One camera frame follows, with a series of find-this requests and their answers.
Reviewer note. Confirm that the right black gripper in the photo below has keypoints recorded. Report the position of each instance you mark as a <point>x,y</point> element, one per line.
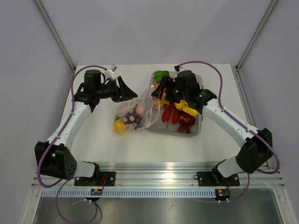
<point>168,83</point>

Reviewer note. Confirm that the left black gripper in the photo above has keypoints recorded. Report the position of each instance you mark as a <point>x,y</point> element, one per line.
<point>122,93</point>

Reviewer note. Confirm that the clear pink zip top bag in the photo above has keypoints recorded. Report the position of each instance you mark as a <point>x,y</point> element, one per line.
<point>151,115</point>

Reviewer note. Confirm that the pink egg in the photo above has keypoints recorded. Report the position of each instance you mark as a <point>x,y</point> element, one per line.
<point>140,110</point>

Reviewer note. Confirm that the dark red grape bunch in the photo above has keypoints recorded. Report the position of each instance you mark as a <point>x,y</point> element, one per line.
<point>132,120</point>

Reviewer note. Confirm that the yellow bell pepper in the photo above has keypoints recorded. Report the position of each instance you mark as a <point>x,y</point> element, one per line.
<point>119,127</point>

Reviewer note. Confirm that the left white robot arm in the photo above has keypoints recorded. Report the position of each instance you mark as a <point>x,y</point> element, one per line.
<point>55,161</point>

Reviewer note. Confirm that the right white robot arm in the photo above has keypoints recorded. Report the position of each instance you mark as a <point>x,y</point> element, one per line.
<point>255,145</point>

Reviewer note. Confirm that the clear plastic food container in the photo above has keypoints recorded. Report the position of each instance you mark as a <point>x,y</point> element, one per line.
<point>159,126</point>

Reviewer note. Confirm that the green bell pepper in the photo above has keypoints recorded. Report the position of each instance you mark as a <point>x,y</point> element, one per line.
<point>159,74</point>

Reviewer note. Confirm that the red crayfish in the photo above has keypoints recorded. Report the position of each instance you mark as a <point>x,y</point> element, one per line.
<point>170,115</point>

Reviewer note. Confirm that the red bell pepper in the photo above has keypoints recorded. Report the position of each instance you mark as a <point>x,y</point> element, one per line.
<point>187,119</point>

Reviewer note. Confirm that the dark red apple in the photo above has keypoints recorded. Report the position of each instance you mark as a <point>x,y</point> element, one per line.
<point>183,129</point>

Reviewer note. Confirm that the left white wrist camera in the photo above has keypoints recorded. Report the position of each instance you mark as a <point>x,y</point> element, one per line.
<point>109,72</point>

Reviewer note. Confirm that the aluminium mounting rail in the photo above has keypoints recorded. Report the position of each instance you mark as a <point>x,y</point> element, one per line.
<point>175,175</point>

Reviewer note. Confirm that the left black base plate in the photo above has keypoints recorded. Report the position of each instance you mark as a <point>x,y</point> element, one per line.
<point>106,178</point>

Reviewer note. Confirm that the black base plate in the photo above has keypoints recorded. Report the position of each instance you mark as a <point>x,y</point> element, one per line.
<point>106,178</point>
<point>206,179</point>

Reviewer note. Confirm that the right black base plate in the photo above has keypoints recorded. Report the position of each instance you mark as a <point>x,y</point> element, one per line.
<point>206,179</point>

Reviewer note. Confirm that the slotted white cable duct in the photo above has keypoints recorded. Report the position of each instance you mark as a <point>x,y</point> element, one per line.
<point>131,193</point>

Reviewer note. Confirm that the left aluminium frame post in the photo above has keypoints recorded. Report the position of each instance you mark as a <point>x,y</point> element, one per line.
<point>51,27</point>

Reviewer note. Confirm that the aluminium frame post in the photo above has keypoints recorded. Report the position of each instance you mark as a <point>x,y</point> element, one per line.
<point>258,31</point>
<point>51,27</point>

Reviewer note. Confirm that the right aluminium frame post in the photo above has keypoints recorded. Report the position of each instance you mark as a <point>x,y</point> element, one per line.
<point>258,31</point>

